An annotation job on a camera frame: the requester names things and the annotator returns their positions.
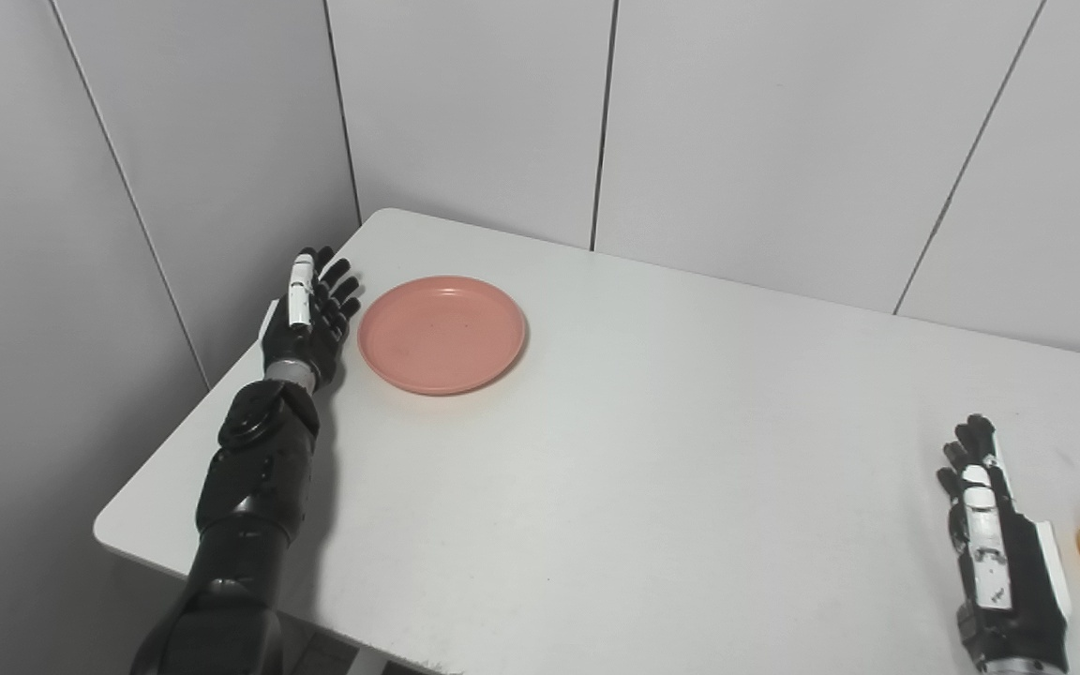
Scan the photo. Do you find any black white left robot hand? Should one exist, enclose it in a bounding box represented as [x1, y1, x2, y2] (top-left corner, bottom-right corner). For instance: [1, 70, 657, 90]
[261, 247, 363, 388]

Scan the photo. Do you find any pink round plate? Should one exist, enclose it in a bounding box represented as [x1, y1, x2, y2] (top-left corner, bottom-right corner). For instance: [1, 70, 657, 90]
[357, 275, 528, 397]

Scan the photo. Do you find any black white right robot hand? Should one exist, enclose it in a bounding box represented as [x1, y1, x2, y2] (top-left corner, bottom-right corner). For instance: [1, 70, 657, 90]
[936, 413, 1073, 672]

